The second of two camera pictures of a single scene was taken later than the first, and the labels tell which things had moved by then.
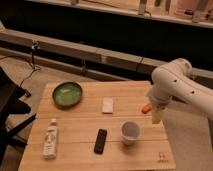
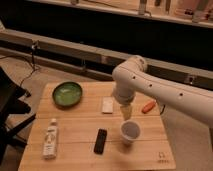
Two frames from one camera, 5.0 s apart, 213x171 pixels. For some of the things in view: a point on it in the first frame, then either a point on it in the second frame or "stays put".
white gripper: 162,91 -> 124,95
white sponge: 107,105 stays put
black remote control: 101,137 stays put
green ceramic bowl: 67,94 stays put
